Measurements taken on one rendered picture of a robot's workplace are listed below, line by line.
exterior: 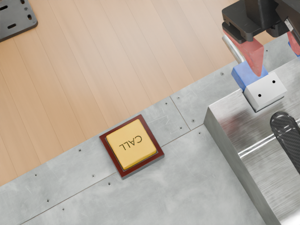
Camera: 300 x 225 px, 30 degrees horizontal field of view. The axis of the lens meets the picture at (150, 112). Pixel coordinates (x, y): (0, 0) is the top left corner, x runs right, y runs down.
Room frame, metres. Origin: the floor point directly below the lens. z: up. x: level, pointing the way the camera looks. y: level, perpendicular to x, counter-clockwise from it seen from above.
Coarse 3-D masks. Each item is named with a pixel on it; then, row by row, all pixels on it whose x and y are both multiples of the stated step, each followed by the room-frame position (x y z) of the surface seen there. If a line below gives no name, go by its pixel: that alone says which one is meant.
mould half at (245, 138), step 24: (288, 72) 0.32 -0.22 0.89; (240, 96) 0.28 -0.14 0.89; (288, 96) 0.28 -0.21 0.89; (216, 120) 0.24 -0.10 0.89; (240, 120) 0.24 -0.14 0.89; (264, 120) 0.24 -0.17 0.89; (240, 144) 0.20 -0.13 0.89; (264, 144) 0.20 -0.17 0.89; (240, 168) 0.18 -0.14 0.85; (264, 168) 0.17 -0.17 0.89; (288, 168) 0.17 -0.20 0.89; (264, 192) 0.13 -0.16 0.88; (288, 192) 0.13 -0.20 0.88; (264, 216) 0.11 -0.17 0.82; (288, 216) 0.10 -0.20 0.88
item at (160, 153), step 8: (144, 120) 0.27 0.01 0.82; (120, 128) 0.25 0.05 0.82; (144, 128) 0.25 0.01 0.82; (104, 136) 0.24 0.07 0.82; (152, 136) 0.24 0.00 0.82; (104, 144) 0.23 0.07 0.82; (160, 152) 0.21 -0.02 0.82; (112, 160) 0.20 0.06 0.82; (144, 160) 0.20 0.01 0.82; (152, 160) 0.20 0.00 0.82; (120, 168) 0.19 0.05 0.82; (136, 168) 0.19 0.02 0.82
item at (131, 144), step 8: (136, 120) 0.26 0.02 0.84; (128, 128) 0.25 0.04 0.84; (136, 128) 0.25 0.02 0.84; (112, 136) 0.24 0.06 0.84; (120, 136) 0.24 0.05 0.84; (128, 136) 0.24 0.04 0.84; (136, 136) 0.24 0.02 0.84; (144, 136) 0.23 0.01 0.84; (112, 144) 0.22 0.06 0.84; (120, 144) 0.22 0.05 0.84; (128, 144) 0.22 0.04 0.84; (136, 144) 0.22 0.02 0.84; (144, 144) 0.22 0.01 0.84; (152, 144) 0.22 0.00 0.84; (120, 152) 0.21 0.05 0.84; (128, 152) 0.21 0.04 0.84; (136, 152) 0.21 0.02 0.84; (144, 152) 0.21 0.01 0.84; (152, 152) 0.21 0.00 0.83; (120, 160) 0.20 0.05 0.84; (128, 160) 0.20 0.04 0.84; (136, 160) 0.20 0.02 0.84
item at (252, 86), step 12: (228, 48) 0.36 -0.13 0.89; (240, 60) 0.34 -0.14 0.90; (240, 72) 0.31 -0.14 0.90; (252, 72) 0.31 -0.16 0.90; (264, 72) 0.31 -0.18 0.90; (240, 84) 0.30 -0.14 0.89; (252, 84) 0.29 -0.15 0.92; (264, 84) 0.29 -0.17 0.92; (276, 84) 0.29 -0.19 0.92; (252, 96) 0.27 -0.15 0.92; (264, 96) 0.27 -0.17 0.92; (276, 96) 0.27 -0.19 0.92; (252, 108) 0.26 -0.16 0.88
